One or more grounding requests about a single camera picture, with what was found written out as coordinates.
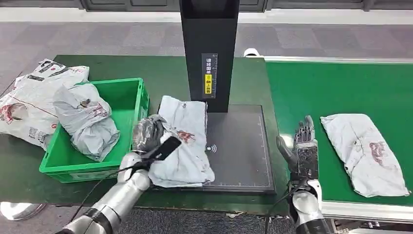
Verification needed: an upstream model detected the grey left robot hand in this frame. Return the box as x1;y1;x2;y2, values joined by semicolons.
131;114;169;155

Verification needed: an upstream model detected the grey plastic parcel bag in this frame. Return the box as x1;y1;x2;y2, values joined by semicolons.
147;95;216;189
52;83;121;163
319;113;411;198

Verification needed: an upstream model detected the green plastic crate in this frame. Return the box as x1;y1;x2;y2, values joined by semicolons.
38;77;150;184

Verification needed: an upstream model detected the black scanner column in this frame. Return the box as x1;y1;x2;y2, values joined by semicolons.
179;0;241;113

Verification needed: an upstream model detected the large white printed parcel bag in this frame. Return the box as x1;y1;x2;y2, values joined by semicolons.
0;58;90;151

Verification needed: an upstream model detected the white roller end cap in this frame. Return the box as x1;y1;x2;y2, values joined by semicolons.
243;47;261;58

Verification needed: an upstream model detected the silver round metal base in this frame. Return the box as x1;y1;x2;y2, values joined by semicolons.
0;201;48;222

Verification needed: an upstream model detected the green conveyor belt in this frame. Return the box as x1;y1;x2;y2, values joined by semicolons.
264;61;413;208

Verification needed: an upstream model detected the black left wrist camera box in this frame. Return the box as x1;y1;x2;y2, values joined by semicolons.
141;136;183;162

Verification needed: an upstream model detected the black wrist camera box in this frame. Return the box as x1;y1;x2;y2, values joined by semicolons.
141;136;183;162
296;140;319;180

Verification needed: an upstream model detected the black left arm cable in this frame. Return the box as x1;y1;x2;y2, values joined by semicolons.
68;159;152;224

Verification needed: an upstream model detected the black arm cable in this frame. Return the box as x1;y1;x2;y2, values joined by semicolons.
68;159;152;224
263;180;306;234

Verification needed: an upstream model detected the black scanner base plate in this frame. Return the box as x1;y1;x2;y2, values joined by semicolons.
150;103;277;195

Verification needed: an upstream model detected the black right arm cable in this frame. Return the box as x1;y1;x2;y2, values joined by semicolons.
263;180;306;234

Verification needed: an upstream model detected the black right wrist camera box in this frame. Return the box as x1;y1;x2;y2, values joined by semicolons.
296;140;319;180

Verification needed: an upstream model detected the silver conveyor frame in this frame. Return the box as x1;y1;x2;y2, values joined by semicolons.
243;55;413;224

